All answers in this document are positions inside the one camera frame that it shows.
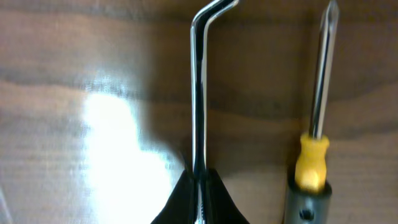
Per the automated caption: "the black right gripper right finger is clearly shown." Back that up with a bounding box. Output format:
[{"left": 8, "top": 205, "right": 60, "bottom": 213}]
[{"left": 206, "top": 169, "right": 249, "bottom": 224}]

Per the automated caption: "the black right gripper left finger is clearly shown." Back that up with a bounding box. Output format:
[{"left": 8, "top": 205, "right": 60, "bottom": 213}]
[{"left": 151, "top": 170, "right": 194, "bottom": 224}]

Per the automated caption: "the black yellow slim screwdriver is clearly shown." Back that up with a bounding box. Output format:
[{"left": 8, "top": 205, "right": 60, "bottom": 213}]
[{"left": 283, "top": 0, "right": 340, "bottom": 224}]

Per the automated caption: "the chrome double-ended wrench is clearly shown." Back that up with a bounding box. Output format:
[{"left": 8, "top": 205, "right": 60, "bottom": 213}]
[{"left": 190, "top": 0, "right": 239, "bottom": 223}]

